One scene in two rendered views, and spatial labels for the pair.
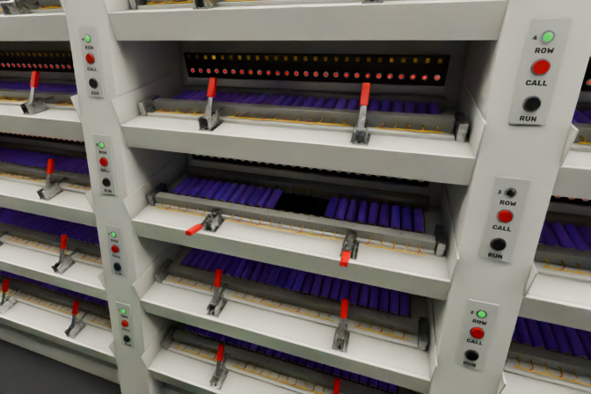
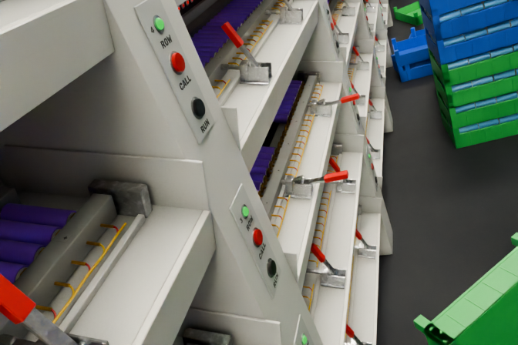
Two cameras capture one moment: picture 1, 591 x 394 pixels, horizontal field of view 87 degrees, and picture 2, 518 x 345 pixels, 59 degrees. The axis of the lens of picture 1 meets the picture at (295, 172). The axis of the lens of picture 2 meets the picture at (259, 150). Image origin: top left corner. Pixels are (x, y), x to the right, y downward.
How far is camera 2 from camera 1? 0.92 m
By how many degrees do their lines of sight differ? 76
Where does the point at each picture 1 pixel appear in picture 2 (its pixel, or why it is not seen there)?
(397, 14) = not seen: outside the picture
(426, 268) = (332, 88)
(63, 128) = (189, 276)
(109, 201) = (280, 297)
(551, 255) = not seen: hidden behind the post
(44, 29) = (48, 58)
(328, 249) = (322, 122)
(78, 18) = not seen: outside the picture
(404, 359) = (351, 161)
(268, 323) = (341, 234)
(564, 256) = not seen: hidden behind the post
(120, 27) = not seen: outside the picture
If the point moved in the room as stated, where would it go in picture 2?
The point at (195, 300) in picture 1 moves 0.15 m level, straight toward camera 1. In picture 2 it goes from (327, 306) to (401, 261)
